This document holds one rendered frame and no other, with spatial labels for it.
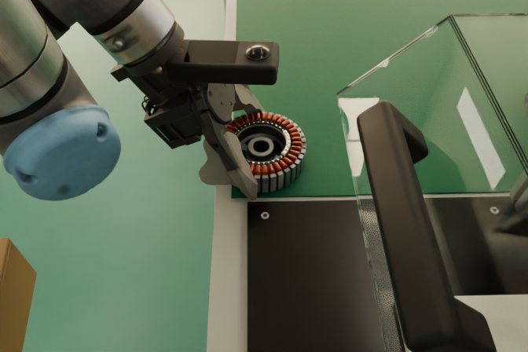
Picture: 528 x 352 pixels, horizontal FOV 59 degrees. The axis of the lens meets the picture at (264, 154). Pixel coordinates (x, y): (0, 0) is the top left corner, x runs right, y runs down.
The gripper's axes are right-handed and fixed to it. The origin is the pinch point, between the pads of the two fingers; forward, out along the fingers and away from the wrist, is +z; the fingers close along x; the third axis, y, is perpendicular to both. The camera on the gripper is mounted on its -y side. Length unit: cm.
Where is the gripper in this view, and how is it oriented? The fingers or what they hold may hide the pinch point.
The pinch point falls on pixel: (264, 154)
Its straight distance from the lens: 58.9
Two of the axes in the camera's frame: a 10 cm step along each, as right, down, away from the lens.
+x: -0.8, 7.5, -6.6
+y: -8.6, 2.8, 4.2
